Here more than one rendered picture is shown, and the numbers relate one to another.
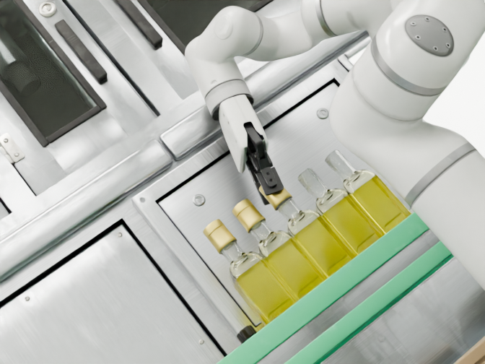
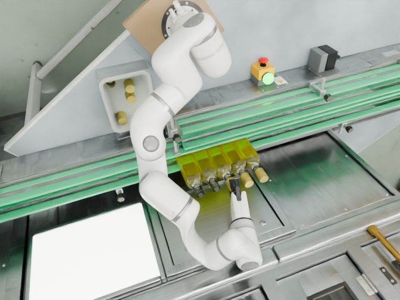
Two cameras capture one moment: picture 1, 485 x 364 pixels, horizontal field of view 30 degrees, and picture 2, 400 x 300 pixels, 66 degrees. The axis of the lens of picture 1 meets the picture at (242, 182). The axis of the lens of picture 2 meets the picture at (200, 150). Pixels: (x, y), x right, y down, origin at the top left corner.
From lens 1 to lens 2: 135 cm
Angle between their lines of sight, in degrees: 69
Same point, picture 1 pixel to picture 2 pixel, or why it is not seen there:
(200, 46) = (254, 248)
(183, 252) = (274, 202)
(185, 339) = (276, 182)
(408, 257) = (196, 122)
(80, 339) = (321, 190)
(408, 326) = (208, 102)
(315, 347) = (240, 106)
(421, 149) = not seen: hidden behind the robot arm
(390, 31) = (209, 20)
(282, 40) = (204, 246)
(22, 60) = not seen: outside the picture
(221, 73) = (245, 231)
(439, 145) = not seen: hidden behind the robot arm
